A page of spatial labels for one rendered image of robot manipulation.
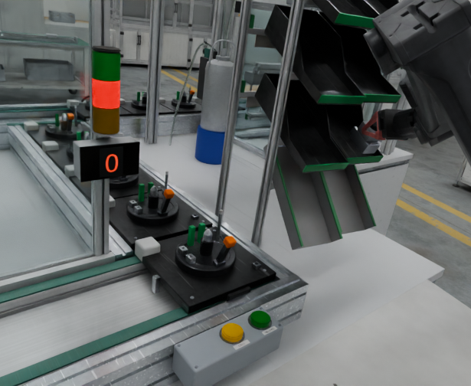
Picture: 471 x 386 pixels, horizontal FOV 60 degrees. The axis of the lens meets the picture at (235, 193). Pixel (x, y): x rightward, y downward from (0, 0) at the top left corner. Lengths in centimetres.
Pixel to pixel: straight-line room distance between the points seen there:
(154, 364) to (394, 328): 60
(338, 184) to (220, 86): 77
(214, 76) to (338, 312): 109
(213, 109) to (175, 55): 848
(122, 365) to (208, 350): 15
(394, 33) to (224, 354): 57
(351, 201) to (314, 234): 20
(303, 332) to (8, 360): 60
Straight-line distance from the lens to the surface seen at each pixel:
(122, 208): 117
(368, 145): 107
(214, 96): 177
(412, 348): 108
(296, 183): 110
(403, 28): 49
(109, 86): 80
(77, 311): 92
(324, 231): 110
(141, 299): 93
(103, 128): 82
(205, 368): 75
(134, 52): 992
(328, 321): 105
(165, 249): 100
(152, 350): 77
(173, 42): 1018
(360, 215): 123
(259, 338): 81
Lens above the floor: 151
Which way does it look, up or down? 24 degrees down
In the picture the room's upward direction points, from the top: 8 degrees clockwise
